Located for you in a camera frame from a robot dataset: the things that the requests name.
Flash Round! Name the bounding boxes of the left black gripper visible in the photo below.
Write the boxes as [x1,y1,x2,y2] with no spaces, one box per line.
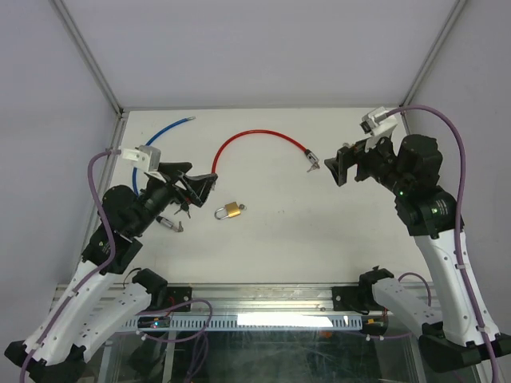
[132,162,217,235]

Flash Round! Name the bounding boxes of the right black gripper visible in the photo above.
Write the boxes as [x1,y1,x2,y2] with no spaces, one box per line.
[325,129,411,196]

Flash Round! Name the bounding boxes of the brass padlock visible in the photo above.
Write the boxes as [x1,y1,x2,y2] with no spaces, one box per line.
[214,202,242,220]

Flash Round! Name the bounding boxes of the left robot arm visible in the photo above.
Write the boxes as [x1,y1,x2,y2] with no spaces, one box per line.
[4,162,218,382]

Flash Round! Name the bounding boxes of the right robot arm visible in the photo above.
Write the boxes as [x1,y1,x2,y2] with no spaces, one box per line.
[324,135,510,373]

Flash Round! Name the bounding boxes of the black head keys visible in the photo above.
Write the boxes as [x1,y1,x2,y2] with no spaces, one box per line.
[174,202,191,218]

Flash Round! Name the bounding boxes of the red cable lock keys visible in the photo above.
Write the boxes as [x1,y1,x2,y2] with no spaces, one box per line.
[307,163,320,172]

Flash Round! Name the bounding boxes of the red cable lock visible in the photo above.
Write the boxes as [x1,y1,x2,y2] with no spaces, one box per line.
[211,129,320,173]

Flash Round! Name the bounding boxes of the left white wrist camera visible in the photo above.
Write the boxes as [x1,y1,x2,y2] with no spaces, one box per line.
[121,145,161,172]

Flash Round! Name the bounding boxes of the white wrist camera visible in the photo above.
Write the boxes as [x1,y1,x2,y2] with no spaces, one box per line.
[360,107,398,137]
[121,145,161,172]

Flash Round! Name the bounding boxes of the blue cable lock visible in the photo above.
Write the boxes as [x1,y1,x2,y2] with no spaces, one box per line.
[132,116,196,232]

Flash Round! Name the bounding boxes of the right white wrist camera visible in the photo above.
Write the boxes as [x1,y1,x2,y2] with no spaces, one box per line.
[360,107,398,137]

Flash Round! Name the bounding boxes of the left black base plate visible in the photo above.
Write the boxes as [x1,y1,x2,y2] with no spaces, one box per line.
[164,285,192,309]

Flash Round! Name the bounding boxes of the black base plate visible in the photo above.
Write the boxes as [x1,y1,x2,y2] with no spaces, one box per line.
[331,286,362,312]
[164,285,192,309]

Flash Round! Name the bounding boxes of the aluminium mounting rail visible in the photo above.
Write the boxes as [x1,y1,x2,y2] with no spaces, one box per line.
[51,282,440,316]

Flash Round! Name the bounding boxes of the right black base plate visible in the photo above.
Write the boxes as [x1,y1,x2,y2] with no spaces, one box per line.
[331,286,362,312]

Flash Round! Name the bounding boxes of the white slotted cable duct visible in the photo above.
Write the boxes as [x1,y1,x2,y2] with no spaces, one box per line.
[118,313,362,333]

